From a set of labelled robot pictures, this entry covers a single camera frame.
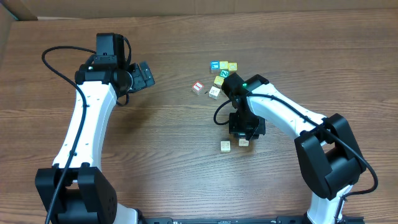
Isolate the red I letter block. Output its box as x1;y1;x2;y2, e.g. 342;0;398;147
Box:
192;82;205;95

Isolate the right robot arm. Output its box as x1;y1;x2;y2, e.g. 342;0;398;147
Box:
221;73;366;223

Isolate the pale yellow block top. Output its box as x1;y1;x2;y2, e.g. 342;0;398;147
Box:
220;61;229;70

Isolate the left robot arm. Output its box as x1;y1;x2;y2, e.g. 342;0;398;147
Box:
35;33;155;224

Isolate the blue letter block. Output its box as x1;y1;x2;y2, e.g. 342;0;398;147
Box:
210;61;220;73

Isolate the green Z letter block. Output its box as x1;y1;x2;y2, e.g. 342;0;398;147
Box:
220;70;229;78

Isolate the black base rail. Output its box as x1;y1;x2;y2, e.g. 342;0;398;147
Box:
136;216;365;224

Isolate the white picture block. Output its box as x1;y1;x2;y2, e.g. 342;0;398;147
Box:
208;86;221;100

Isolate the red Q letter block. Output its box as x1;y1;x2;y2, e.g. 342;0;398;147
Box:
238;138;249;147

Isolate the white dotted wooden block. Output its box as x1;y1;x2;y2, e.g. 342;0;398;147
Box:
220;141;231;153

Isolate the yellow block top right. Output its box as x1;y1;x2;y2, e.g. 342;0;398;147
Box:
228;62;238;74

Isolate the yellow block middle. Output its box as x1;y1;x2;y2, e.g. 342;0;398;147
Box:
213;76;224;88

